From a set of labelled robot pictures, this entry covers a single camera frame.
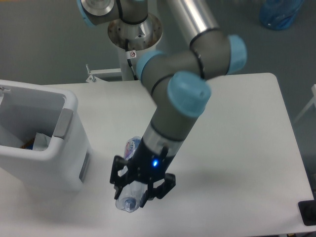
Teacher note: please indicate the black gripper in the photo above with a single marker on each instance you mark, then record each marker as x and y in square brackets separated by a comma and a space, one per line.
[146, 167]

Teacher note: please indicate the clear plastic water bottle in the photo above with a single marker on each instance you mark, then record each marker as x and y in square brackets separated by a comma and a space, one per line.
[130, 197]

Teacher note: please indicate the white plastic wrapper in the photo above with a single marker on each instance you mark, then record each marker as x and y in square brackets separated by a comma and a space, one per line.
[41, 142]

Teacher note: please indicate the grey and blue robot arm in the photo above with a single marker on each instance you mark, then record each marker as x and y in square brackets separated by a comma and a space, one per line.
[178, 86]

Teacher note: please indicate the blue item inside trash can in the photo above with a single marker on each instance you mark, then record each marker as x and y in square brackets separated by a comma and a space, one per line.
[28, 145]

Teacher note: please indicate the white plastic trash can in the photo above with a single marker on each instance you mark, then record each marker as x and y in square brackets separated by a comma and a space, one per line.
[27, 109]

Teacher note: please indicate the black device at table edge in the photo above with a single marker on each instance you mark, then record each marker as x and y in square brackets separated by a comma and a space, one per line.
[308, 212]

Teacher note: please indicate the white pedestal foot bracket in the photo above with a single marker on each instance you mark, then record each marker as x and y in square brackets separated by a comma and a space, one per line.
[109, 75]

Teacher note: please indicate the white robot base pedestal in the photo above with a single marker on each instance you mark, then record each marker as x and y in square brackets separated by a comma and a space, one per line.
[132, 41]

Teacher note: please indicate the white frame at right edge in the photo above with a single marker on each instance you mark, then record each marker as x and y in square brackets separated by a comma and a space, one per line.
[308, 107]

